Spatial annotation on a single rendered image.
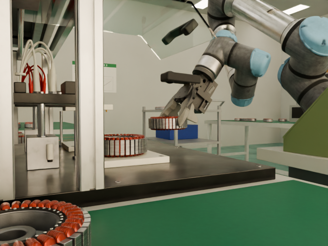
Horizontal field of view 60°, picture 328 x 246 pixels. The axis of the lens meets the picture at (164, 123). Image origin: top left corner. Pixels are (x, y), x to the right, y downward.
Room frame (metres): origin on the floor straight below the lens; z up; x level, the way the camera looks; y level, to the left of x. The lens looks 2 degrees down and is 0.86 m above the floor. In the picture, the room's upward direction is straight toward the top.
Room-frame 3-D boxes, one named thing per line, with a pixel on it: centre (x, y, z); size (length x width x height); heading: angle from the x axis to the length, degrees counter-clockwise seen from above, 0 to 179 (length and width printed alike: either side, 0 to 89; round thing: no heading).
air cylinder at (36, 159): (0.51, 0.22, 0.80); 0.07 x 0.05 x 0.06; 27
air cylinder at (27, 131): (0.72, 0.33, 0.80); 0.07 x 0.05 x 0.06; 27
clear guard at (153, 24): (0.58, 0.10, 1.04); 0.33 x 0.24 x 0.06; 117
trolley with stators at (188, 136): (3.46, -0.19, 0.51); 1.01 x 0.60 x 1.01; 27
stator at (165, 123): (0.82, -0.01, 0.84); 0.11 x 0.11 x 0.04
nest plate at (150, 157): (0.57, 0.09, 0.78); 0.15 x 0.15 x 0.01; 27
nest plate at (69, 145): (0.79, 0.20, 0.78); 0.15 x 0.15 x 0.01; 27
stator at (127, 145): (0.57, 0.09, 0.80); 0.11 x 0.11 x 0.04
